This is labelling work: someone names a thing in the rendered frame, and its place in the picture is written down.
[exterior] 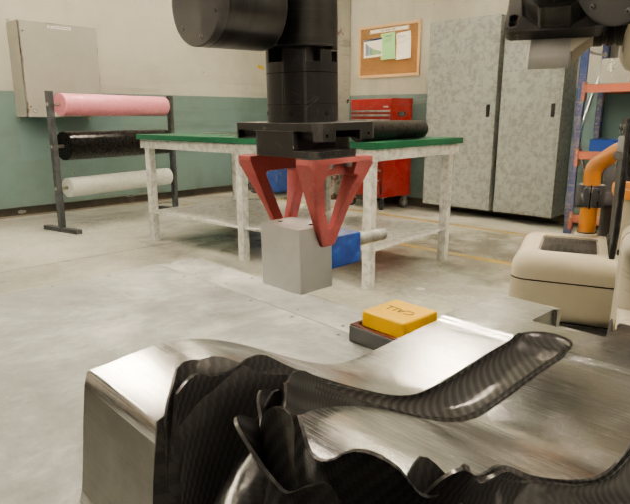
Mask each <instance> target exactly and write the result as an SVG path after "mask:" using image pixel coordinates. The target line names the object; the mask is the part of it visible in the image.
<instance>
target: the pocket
mask: <svg viewBox="0 0 630 504"><path fill-rule="evenodd" d="M560 313H561V309H559V310H555V309H553V310H551V311H549V312H547V313H545V314H543V315H541V316H539V317H537V318H535V319H533V321H536V322H540V323H544V324H548V325H551V326H555V327H559V328H563V329H567V330H570V331H574V332H578V333H582V334H586V335H589V336H593V337H597V338H601V339H602V338H603V337H602V336H599V335H595V334H591V333H587V332H583V331H579V330H576V329H572V328H568V327H564V326H560V325H559V323H560Z"/></svg>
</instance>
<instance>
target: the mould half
mask: <svg viewBox="0 0 630 504"><path fill-rule="evenodd" d="M553 309H555V310H559V309H560V308H556V307H551V306H547V305H543V304H539V303H535V302H531V301H526V300H522V299H518V298H514V297H510V296H506V295H501V294H494V295H491V296H489V297H486V298H484V299H481V300H479V301H476V302H474V303H471V304H468V305H466V306H463V307H461V308H458V309H456V310H453V311H451V312H448V313H446V314H443V315H442V316H441V317H440V318H439V319H438V320H437V321H434V322H432V323H430V324H427V325H425V326H423V327H421V328H419V329H416V330H414V331H412V332H410V333H408V334H406V335H404V336H402V337H400V338H398V339H396V340H394V341H392V342H390V343H388V344H386V345H384V346H382V347H380V348H378V349H376V350H373V351H371V352H369V353H367V354H365V355H362V356H360V357H358V358H355V359H353V360H350V361H347V362H343V363H336V364H321V363H313V362H307V361H302V360H298V359H294V358H290V357H286V356H283V355H279V354H276V353H272V352H269V351H265V350H262V349H258V348H255V347H251V346H247V345H243V344H239V343H234V342H229V341H223V340H215V339H180V340H174V341H169V342H164V343H160V344H157V345H154V346H151V347H148V348H145V349H142V350H140V351H137V352H135V353H132V354H130V355H128V356H125V357H123V358H120V359H118V360H116V361H113V362H111V363H108V364H105V365H103V366H100V367H97V368H94V369H91V370H89V371H87V374H86V379H85V384H84V412H83V469H82V492H81V497H80V502H79V504H153V476H154V452H155V429H156V421H157V420H158V419H160V418H161V417H163V416H164V411H165V403H166V399H167V397H168V394H169V390H170V387H171V383H172V379H173V375H174V372H175V369H176V368H177V367H178V366H179V365H180V364H181V363H182V362H185V361H188V360H191V359H195V360H201V359H203V358H207V357H211V356H218V357H225V358H228V359H231V360H234V361H237V362H239V363H241V362H242V361H243V360H244V359H246V358H248V357H250V356H253V355H257V354H260V355H267V356H269V357H271V358H273V359H275V360H277V361H279V362H281V363H283V364H285V365H288V366H290V367H292V368H294V369H297V370H303V371H307V372H309V373H311V374H313V375H316V376H319V377H322V378H325V379H328V380H332V381H335V382H338V383H341V384H345V385H348V386H352V387H356V388H360V389H364V390H368V391H373V392H377V393H383V394H389V395H411V394H415V393H419V392H421V391H424V390H426V389H428V388H430V387H432V386H433V385H435V384H437V383H439V382H441V381H442V380H444V379H446V378H447V377H449V376H451V375H453V374H454V373H456V372H458V371H459V370H461V369H462V368H464V367H466V366H467V365H469V364H470V363H472V362H473V361H475V360H477V359H478V358H480V357H481V356H483V355H485V354H486V353H488V352H490V351H491V350H493V349H495V348H497V347H498V346H500V345H502V344H504V343H506V342H508V341H509V340H510V339H511V338H512V337H513V336H514V335H515V334H517V333H519V332H520V333H524V332H530V331H539V332H548V333H553V334H557V335H560V336H563V337H565V338H567V339H568V340H570V341H571V343H572V347H571V348H572V349H570V350H568V351H567V352H566V354H565V355H564V357H563V358H562V359H560V360H558V361H557V362H555V363H554V364H552V365H551V366H550V367H548V368H547V369H545V370H544V371H543V372H541V373H540V374H538V375H537V376H536V377H534V378H533V379H532V380H530V381H529V382H528V383H526V384H525V385H524V386H522V387H521V388H520V389H518V390H517V391H516V392H514V393H513V394H512V395H510V396H509V397H507V398H506V399H505V400H503V401H502V402H500V403H499V404H498V405H496V406H495V407H493V408H492V409H490V410H489V411H487V412H486V413H484V414H482V415H480V416H478V417H476V418H474V419H471V420H467V421H462V422H441V421H434V420H429V419H424V418H419V417H415V416H411V415H406V414H402V413H398V412H393V411H389V410H384V409H378V408H372V407H363V406H335V407H326V408H320V409H315V410H312V411H309V412H306V413H304V414H302V415H301V418H302V421H303V425H304V429H305V432H306V436H307V439H308V443H309V445H310V447H311V449H312V451H313V453H315V454H316V455H317V456H318V457H320V458H323V459H329V458H334V457H337V456H338V455H339V454H341V453H343V452H345V451H347V450H351V449H354V448H361V449H368V450H371V451H374V452H377V453H379V454H381V455H383V456H384V457H386V458H388V459H390V460H391V461H392V462H394V463H395V464H396V465H398V466H399V467H400V468H401V469H402V470H403V472H404V473H405V474H407V472H408V471H409V469H410V467H411V465H412V464H413V462H414V461H415V460H416V459H417V458H418V457H419V456H426V457H428V458H429V459H431V460H432V461H433V462H434V463H436V464H437V465H438V466H439V467H440V468H441V469H442V470H443V471H444V472H445V473H447V472H449V471H451V470H453V469H456V468H459V467H460V466H461V465H462V464H463V463H466V464H467V465H469V466H470V471H471V472H472V474H475V475H476V474H479V473H482V472H484V471H486V470H487V469H489V468H490V467H491V466H493V465H497V464H501V465H507V466H510V467H513V468H516V469H518V470H520V471H522V472H524V473H527V474H530V475H533V476H538V477H545V478H553V479H566V480H571V479H585V478H591V477H594V476H597V475H599V474H601V473H603V472H604V471H606V470H607V469H608V468H609V467H610V466H612V465H613V464H614V463H615V461H616V460H617V459H618V458H619V457H620V456H621V455H622V454H623V452H624V451H625V450H626V449H627V448H628V447H629V445H630V325H626V324H622V323H619V324H618V325H621V326H620V327H619V328H617V329H616V330H614V331H612V332H611V333H609V334H608V335H606V336H605V337H603V338H602V339H601V338H597V337H593V336H589V335H586V334H582V333H578V332H574V331H570V330H567V329H563V328H559V327H555V326H551V325H548V324H544V323H540V322H536V321H533V319H535V318H537V317H539V316H541V315H543V314H545V313H547V312H549V311H551V310H553Z"/></svg>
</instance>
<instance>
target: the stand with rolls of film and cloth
mask: <svg viewBox="0 0 630 504"><path fill-rule="evenodd" d="M44 93H45V103H46V112H47V122H48V131H49V141H50V151H51V160H52V170H53V180H54V189H55V199H56V209H57V218H58V226H57V225H50V224H48V225H43V226H44V229H45V230H51V231H57V232H63V233H69V234H75V235H79V234H83V233H82V229H75V228H69V227H66V219H65V209H64V199H63V193H64V194H65V195H66V196H67V197H75V196H83V195H91V194H98V193H106V192H113V191H121V190H129V189H136V188H144V187H147V176H146V170H141V171H131V172H121V173H111V174H101V175H91V176H81V177H71V178H65V179H64V180H63V181H62V179H61V169H60V159H59V157H60V158H61V159H62V160H79V159H93V158H107V157H121V156H135V155H145V148H140V139H136V134H168V133H175V131H174V113H173V96H166V98H165V97H155V96H128V95H101V94H74V93H57V94H55V96H54V98H53V91H44ZM55 112H56V113H57V114H58V115H59V116H166V115H167V120H168V130H166V129H149V130H109V131H68V132H59V133H58V134H57V130H56V120H55ZM164 153H169V155H170V169H169V168H161V169H156V177H157V186H159V185H167V184H171V190H172V206H165V205H160V206H158V209H164V208H171V207H178V206H179V204H178V186H177V167H176V150H170V149H155V154H164Z"/></svg>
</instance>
